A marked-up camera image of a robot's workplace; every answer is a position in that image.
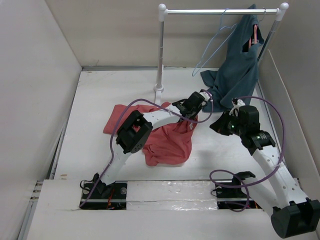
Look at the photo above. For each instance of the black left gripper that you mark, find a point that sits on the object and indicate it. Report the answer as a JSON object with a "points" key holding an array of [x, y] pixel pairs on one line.
{"points": [[193, 116]]}

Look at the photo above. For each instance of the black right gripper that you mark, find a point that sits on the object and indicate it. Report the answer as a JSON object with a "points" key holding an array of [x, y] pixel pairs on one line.
{"points": [[219, 124]]}

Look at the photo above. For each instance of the red t shirt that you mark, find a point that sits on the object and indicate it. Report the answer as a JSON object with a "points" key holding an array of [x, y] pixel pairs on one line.
{"points": [[169, 145]]}

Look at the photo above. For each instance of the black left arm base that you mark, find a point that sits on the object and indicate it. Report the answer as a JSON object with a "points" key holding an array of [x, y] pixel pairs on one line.
{"points": [[103, 197]]}

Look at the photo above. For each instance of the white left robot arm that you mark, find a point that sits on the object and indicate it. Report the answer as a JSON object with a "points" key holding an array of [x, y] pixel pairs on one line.
{"points": [[129, 137]]}

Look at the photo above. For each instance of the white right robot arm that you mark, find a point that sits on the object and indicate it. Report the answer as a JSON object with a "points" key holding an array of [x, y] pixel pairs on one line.
{"points": [[291, 211]]}

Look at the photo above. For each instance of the teal t shirt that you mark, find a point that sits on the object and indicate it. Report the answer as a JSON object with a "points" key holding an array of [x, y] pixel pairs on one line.
{"points": [[239, 73]]}

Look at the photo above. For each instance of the pink hanger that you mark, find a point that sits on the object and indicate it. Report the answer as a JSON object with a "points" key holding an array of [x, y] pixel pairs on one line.
{"points": [[254, 37]]}

